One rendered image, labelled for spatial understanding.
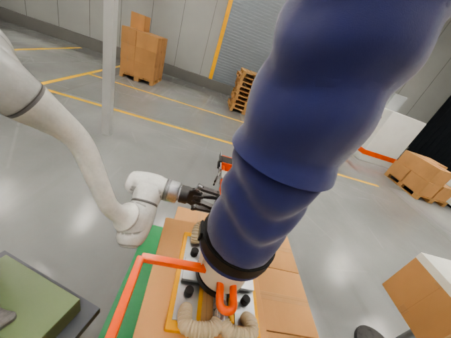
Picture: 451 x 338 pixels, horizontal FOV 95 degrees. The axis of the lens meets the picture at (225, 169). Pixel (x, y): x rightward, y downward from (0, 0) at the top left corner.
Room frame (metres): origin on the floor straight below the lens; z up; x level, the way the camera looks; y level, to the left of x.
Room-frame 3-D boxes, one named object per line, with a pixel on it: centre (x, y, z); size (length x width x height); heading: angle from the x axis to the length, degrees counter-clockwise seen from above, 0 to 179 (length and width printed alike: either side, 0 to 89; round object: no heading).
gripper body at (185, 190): (0.68, 0.10, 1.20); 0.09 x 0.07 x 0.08; 100
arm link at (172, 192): (0.67, 0.17, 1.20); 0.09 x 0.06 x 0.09; 10
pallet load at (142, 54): (6.97, 3.70, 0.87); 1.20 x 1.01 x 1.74; 12
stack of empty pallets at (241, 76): (7.81, 0.20, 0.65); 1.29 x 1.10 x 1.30; 12
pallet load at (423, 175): (5.93, -5.29, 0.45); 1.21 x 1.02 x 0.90; 12
